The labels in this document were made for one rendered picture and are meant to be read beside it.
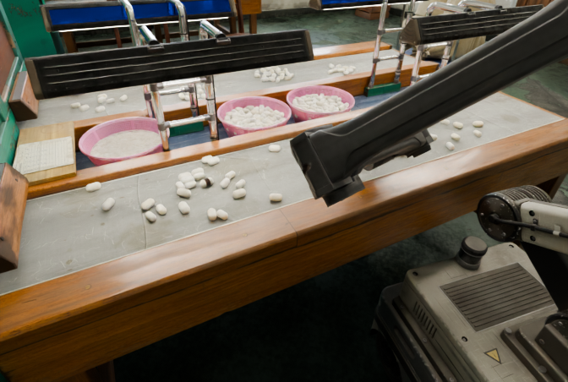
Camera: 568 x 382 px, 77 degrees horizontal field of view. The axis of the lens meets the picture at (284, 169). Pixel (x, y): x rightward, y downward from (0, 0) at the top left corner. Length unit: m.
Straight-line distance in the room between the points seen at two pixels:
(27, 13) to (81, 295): 2.92
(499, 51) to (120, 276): 0.70
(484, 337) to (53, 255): 1.04
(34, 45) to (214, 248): 2.96
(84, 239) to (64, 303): 0.19
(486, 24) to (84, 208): 1.31
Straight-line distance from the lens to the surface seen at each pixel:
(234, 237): 0.80
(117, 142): 1.28
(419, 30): 1.19
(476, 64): 0.40
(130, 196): 1.01
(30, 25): 3.52
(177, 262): 0.77
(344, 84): 1.66
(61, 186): 1.09
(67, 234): 0.96
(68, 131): 1.32
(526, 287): 1.30
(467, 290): 1.20
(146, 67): 0.84
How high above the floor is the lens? 1.33
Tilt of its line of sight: 35 degrees down
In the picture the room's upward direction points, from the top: 1 degrees clockwise
